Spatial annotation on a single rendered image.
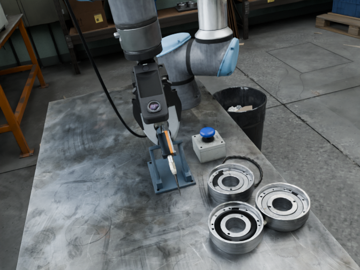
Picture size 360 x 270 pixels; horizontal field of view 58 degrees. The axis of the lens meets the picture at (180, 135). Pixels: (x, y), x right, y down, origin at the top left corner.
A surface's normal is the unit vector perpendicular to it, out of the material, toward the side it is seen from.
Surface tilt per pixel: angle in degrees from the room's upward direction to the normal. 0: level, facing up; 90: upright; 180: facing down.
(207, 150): 90
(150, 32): 91
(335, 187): 0
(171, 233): 0
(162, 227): 0
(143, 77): 33
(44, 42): 90
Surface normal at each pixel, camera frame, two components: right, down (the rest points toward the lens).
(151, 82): -0.01, -0.42
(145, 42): 0.28, 0.53
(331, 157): -0.12, -0.83
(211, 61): -0.35, 0.51
